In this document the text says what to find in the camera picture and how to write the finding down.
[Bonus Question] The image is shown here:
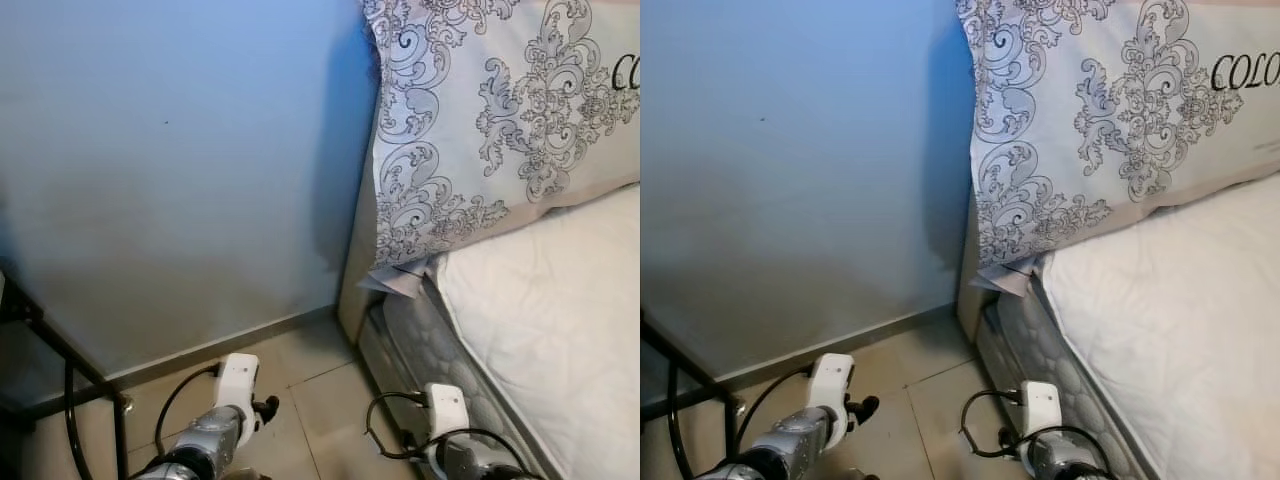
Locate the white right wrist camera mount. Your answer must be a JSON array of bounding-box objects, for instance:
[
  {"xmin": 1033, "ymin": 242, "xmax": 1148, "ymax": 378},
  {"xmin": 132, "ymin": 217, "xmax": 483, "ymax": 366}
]
[
  {"xmin": 425, "ymin": 383, "xmax": 469, "ymax": 446},
  {"xmin": 1018, "ymin": 380, "xmax": 1063, "ymax": 446}
]

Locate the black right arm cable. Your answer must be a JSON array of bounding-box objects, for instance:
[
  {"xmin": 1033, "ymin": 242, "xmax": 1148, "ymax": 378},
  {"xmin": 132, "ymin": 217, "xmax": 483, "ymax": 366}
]
[
  {"xmin": 363, "ymin": 392, "xmax": 546, "ymax": 480},
  {"xmin": 960, "ymin": 390, "xmax": 1136, "ymax": 480}
]

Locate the black metal frame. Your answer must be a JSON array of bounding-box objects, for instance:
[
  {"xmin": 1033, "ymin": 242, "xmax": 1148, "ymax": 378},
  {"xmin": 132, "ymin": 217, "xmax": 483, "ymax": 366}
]
[
  {"xmin": 0, "ymin": 270, "xmax": 133, "ymax": 480},
  {"xmin": 640, "ymin": 318, "xmax": 746, "ymax": 480}
]

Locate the beige bed headboard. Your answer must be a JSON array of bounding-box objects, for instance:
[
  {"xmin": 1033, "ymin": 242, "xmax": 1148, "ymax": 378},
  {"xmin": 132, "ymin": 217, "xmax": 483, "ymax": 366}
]
[
  {"xmin": 955, "ymin": 190, "xmax": 986, "ymax": 341},
  {"xmin": 337, "ymin": 170, "xmax": 381, "ymax": 346}
]

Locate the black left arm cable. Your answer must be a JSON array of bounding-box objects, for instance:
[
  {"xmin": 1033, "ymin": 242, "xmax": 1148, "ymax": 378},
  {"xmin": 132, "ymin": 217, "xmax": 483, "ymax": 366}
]
[
  {"xmin": 155, "ymin": 365, "xmax": 221, "ymax": 456},
  {"xmin": 745, "ymin": 365, "xmax": 813, "ymax": 461}
]

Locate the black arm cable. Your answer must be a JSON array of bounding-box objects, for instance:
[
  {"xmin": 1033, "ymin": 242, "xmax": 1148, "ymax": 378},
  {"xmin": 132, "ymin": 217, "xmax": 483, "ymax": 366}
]
[
  {"xmin": 960, "ymin": 390, "xmax": 1136, "ymax": 480},
  {"xmin": 155, "ymin": 365, "xmax": 221, "ymax": 456},
  {"xmin": 363, "ymin": 392, "xmax": 546, "ymax": 480},
  {"xmin": 745, "ymin": 365, "xmax": 813, "ymax": 461}
]

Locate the white quilted bed sheet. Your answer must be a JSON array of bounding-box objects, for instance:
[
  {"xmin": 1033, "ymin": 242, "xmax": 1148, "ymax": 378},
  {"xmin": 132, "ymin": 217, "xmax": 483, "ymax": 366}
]
[
  {"xmin": 432, "ymin": 183, "xmax": 641, "ymax": 480},
  {"xmin": 1035, "ymin": 172, "xmax": 1280, "ymax": 480}
]

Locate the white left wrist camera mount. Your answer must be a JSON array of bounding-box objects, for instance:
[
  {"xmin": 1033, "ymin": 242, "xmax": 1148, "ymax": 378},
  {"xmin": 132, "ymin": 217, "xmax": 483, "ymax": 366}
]
[
  {"xmin": 808, "ymin": 353, "xmax": 856, "ymax": 421},
  {"xmin": 215, "ymin": 353, "xmax": 261, "ymax": 421}
]

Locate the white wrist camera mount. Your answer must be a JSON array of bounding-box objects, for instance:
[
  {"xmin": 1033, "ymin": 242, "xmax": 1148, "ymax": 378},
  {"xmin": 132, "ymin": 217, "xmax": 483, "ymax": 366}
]
[
  {"xmin": 215, "ymin": 353, "xmax": 261, "ymax": 421},
  {"xmin": 425, "ymin": 383, "xmax": 469, "ymax": 446},
  {"xmin": 1018, "ymin": 380, "xmax": 1063, "ymax": 446},
  {"xmin": 808, "ymin": 353, "xmax": 856, "ymax": 421}
]

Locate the large white floral-print pillow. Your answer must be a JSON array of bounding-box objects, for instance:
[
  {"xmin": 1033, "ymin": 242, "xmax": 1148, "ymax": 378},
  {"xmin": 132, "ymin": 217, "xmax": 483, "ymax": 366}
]
[
  {"xmin": 955, "ymin": 0, "xmax": 1280, "ymax": 269},
  {"xmin": 362, "ymin": 0, "xmax": 641, "ymax": 269}
]

